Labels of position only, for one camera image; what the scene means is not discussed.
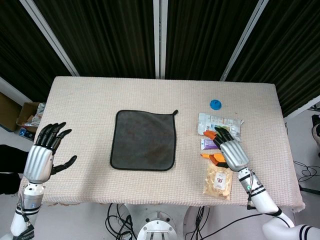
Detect black curtain panel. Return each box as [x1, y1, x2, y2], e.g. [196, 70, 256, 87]
[33, 0, 157, 79]
[164, 0, 259, 81]
[224, 0, 320, 117]
[0, 0, 74, 101]

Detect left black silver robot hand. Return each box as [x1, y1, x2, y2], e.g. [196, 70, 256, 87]
[23, 121, 78, 185]

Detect black cable bundle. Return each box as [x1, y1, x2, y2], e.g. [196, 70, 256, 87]
[106, 202, 139, 240]
[184, 206, 266, 240]

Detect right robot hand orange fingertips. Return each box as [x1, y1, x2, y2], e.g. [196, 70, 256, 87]
[203, 126, 251, 173]

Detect clear snack bag white label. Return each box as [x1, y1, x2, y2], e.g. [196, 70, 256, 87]
[202, 159, 234, 201]

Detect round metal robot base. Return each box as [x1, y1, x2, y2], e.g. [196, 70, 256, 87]
[136, 211, 179, 240]

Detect beige woven tablecloth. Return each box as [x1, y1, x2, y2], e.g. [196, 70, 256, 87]
[18, 76, 306, 214]

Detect open cardboard box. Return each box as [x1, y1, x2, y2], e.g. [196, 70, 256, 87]
[16, 101, 47, 133]

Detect blue plastic cap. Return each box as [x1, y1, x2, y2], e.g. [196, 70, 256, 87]
[209, 99, 223, 111]

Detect white frame post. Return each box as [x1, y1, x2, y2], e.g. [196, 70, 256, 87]
[19, 0, 80, 77]
[152, 0, 169, 80]
[219, 0, 270, 82]

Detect black floor cable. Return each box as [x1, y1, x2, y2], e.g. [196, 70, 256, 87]
[293, 159, 320, 183]

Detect black cloth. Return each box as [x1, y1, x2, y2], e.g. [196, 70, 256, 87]
[0, 144, 31, 196]

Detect grey and green microfiber cloth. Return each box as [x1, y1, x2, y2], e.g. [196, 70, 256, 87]
[109, 109, 179, 172]

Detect crumpled plastic bag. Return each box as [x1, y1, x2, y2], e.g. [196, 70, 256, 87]
[31, 102, 47, 126]

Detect purple toothpaste tube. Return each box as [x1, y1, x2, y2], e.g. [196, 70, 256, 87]
[200, 138, 222, 151]

